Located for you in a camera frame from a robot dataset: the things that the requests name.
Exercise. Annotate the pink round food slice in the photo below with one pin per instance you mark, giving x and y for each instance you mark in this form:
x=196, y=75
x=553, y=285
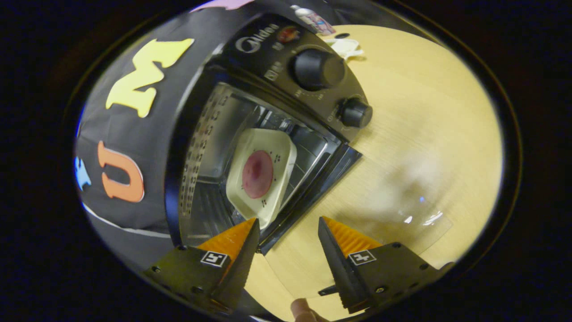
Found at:
x=258, y=174

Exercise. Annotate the white divided snack plate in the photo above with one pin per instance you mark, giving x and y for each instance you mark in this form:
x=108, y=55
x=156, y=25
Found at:
x=346, y=47

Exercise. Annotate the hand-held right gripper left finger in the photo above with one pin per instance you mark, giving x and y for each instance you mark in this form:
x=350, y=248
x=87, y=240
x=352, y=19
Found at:
x=239, y=273

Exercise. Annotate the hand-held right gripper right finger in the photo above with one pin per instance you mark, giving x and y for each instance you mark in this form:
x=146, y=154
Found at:
x=339, y=273

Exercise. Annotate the cream square plate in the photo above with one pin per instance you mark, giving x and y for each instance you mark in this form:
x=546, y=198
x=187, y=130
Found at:
x=277, y=143

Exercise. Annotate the black electric oven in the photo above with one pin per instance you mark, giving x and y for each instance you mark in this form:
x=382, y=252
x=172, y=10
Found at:
x=268, y=49

